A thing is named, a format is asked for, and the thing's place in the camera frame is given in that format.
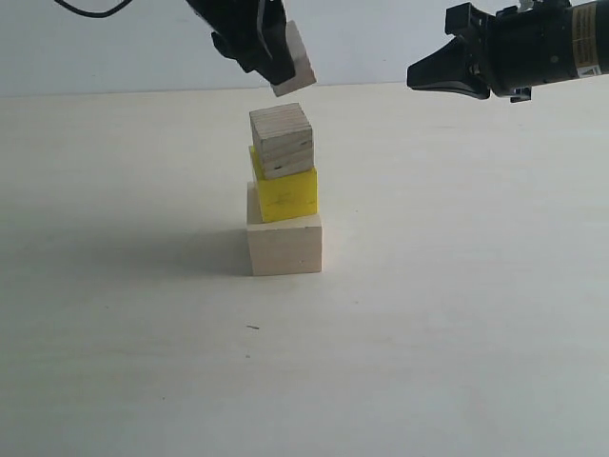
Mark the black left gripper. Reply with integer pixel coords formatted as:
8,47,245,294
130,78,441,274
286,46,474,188
188,0,296,86

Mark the medium layered plywood cube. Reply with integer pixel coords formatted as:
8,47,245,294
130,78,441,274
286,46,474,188
249,103,314,179

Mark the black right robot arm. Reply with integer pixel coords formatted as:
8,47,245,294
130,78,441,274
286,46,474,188
406,1,608,103

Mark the small pale wooden cube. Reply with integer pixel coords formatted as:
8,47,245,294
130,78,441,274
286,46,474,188
272,20,317,97

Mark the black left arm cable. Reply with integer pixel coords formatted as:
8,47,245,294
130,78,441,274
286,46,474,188
54,0,134,19

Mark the yellow cube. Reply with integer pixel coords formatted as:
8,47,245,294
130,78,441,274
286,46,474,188
248,145,319,223

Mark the large pale wooden cube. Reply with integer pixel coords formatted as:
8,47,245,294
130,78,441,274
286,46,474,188
246,182,324,276

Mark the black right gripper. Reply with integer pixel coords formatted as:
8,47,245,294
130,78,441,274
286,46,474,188
406,2,575,103

